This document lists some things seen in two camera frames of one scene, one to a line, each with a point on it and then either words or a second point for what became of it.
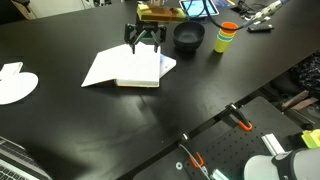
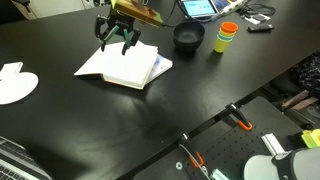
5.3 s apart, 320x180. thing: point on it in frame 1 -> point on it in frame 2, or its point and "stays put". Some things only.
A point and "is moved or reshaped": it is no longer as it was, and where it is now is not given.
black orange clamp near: [194, 155] stays put
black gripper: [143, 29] -> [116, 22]
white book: [141, 69] is moved or reshaped
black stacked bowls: [188, 35] stays put
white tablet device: [198, 8] stays put
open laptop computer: [18, 163] stays put
